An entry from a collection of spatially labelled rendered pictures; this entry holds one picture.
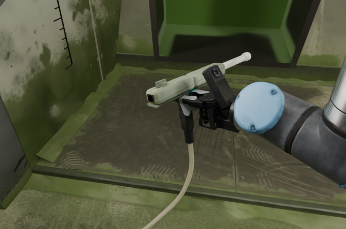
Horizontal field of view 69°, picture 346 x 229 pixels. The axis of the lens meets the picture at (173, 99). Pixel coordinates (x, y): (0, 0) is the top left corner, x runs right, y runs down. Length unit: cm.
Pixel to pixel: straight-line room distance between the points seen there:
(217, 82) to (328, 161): 33
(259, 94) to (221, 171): 77
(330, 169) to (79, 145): 115
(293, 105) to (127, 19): 180
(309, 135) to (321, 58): 169
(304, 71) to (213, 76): 146
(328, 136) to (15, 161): 111
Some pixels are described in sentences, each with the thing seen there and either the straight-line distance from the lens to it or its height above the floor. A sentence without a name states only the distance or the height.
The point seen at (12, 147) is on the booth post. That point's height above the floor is 21.
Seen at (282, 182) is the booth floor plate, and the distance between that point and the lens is 121.
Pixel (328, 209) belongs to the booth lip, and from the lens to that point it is 120.
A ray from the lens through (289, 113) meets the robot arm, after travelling 43.
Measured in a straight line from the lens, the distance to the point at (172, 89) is 68.
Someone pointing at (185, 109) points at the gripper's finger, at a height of 49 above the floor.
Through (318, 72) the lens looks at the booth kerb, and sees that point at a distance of 209.
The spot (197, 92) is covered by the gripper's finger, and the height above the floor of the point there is 53.
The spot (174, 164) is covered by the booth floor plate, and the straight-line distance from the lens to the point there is 119.
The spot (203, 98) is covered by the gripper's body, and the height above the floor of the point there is 55.
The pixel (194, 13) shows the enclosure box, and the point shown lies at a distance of 139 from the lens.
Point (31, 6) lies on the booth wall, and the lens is 125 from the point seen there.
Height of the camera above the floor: 90
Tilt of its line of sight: 32 degrees down
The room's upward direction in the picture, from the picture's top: straight up
